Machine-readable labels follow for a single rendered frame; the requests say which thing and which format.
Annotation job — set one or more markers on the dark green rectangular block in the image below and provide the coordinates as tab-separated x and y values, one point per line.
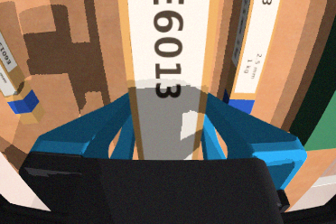
315	121

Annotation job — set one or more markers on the tan box with white label and blue bands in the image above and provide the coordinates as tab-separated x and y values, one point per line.
168	49

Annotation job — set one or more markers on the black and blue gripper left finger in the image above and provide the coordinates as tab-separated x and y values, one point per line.
91	134

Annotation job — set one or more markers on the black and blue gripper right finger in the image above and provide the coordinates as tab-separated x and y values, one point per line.
250	137

